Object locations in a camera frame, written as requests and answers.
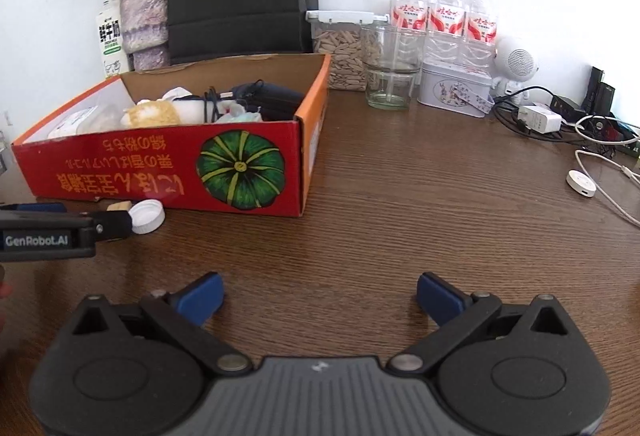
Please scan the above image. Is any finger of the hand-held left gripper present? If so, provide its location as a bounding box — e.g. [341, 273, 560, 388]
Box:
[0, 202, 68, 214]
[94, 211, 133, 243]

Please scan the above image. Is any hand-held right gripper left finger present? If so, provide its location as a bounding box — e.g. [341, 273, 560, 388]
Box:
[71, 272, 253, 375]

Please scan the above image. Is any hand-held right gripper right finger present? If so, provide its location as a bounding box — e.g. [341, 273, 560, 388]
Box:
[388, 272, 571, 374]

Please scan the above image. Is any white bottle cap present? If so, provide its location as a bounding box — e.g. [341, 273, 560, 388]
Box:
[129, 199, 166, 235]

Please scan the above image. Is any orange pumpkin print cardboard box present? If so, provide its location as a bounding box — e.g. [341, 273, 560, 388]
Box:
[11, 52, 332, 218]

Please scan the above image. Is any black power adapter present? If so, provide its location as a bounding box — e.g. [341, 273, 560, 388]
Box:
[202, 81, 306, 123]

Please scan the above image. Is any clear container of sunflower seeds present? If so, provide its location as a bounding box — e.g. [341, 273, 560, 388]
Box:
[306, 10, 390, 92]

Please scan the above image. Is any person's left hand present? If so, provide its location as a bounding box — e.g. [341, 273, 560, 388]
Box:
[0, 266, 15, 357]

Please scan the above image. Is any yellow and white plush toy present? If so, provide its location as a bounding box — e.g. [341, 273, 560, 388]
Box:
[120, 86, 208, 127]

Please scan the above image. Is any pale blue packet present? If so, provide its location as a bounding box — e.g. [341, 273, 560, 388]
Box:
[216, 109, 263, 123]

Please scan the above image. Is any white and green milk carton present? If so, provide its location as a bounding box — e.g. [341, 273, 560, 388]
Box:
[95, 0, 125, 80]

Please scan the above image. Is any white charger plug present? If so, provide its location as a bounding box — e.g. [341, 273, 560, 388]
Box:
[517, 104, 563, 134]

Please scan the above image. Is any white printed tin box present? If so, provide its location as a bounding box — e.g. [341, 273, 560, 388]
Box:
[417, 59, 496, 118]

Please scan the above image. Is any purple textured vase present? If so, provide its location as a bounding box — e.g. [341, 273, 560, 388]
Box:
[118, 0, 171, 71]

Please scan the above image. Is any clear glass cup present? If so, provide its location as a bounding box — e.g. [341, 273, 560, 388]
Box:
[361, 26, 426, 109]

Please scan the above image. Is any glass stirring rod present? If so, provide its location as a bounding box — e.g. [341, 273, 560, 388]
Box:
[384, 29, 397, 102]

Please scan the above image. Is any white round speaker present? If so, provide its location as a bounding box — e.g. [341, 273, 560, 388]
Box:
[492, 36, 541, 100]

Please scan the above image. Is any black rectangular device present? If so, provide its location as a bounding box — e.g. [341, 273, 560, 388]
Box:
[582, 65, 617, 117]

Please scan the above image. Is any red label water bottle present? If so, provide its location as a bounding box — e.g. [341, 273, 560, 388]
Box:
[425, 0, 468, 64]
[462, 0, 500, 70]
[389, 0, 428, 67]

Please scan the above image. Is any white charging puck cable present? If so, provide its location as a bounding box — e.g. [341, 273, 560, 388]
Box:
[566, 116, 640, 231]

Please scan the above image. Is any white charger with black cable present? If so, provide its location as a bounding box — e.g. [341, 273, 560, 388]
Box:
[492, 86, 640, 147]

